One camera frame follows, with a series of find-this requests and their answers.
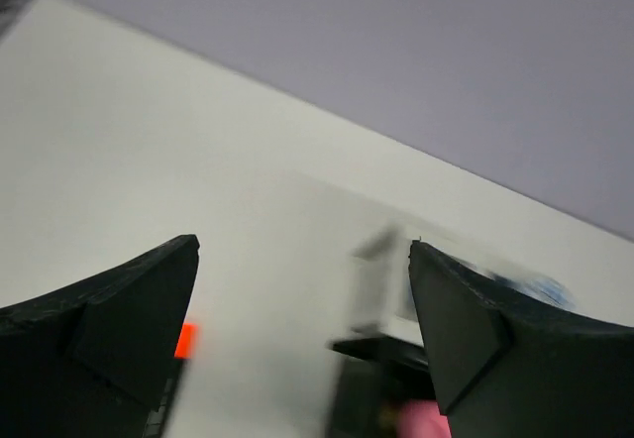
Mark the white two-slot organizer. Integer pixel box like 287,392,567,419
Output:
350,225,423,346

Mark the orange capped black highlighter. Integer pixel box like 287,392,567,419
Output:
143,323,198,438

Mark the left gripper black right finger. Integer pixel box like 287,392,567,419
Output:
408,241,633,438

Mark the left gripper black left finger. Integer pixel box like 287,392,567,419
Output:
1,235,199,438

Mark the black two-slot organizer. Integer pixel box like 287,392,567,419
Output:
323,335,436,437

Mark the pink capped tube of clips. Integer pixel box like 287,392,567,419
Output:
397,400,451,438

